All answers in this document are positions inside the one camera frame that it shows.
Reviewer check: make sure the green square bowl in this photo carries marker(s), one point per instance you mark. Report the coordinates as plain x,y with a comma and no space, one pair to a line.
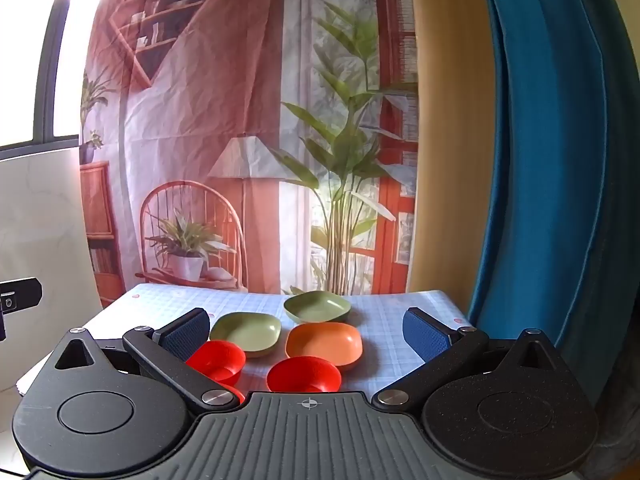
316,307

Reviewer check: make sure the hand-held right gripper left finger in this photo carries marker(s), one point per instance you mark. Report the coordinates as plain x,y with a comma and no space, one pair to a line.
186,336

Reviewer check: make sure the orange square bowl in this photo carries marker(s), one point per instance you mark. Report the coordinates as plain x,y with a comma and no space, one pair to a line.
324,341

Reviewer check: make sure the green square plate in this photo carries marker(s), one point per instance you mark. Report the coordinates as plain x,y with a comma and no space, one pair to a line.
245,331

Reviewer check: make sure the blue curtain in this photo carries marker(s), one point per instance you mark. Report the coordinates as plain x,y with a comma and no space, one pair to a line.
555,160

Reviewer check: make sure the blue checked tablecloth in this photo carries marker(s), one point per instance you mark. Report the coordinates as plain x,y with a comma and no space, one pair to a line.
380,320

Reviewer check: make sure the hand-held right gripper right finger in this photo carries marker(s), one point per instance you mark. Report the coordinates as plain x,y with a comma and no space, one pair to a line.
425,335

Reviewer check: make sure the printed room backdrop cloth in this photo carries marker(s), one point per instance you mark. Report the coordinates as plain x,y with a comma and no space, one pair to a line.
240,110

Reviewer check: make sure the dark window frame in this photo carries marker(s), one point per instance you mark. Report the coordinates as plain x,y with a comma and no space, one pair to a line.
47,60

